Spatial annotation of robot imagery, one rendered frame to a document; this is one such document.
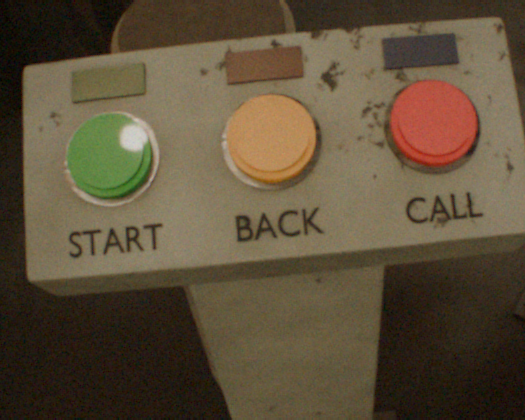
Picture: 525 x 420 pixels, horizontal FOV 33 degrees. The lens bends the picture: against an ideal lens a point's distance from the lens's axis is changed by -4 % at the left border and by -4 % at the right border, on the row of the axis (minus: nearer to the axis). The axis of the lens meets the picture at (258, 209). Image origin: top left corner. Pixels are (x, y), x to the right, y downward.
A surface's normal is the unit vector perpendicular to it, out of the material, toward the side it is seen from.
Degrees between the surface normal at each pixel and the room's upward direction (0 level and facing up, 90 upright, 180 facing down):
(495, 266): 0
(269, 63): 20
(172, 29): 0
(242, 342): 90
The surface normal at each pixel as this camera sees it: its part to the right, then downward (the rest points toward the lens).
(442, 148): -0.06, -0.22
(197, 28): -0.08, -0.54
